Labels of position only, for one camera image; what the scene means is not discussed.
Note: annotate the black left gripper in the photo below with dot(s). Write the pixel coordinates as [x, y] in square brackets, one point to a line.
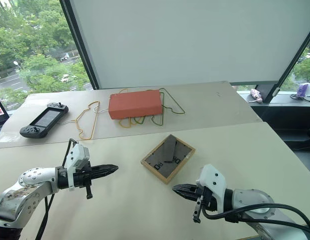
[81, 178]

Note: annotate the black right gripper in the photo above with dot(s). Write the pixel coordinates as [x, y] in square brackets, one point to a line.
[207, 200]

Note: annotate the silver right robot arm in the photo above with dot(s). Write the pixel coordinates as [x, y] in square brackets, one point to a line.
[255, 200]

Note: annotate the orange cardboard box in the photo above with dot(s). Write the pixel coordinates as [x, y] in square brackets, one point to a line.
[135, 105]

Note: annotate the black handheld game console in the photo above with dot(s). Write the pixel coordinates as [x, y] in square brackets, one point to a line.
[43, 120]

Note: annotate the pink folded umbrella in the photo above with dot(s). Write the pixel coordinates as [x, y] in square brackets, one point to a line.
[257, 95]

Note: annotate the black laptop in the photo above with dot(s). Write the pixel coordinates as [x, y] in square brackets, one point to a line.
[0, 112]

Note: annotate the black window sill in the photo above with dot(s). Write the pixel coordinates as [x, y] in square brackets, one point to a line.
[282, 112]

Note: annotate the white roller blind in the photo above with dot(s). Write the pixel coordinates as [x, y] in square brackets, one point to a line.
[185, 42]

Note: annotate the purple plastic bag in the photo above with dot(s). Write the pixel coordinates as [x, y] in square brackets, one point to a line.
[302, 90]

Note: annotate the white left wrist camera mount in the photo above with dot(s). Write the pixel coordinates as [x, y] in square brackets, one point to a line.
[78, 155]

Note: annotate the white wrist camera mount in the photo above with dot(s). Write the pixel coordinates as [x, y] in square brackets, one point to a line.
[78, 155]
[215, 178]

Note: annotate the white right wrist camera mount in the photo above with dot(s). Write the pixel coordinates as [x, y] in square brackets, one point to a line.
[215, 178]

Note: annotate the wooden framed picture frame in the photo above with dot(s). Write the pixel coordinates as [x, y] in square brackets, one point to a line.
[167, 160]

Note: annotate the black window frame post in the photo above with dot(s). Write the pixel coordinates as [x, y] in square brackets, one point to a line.
[290, 70]
[78, 42]

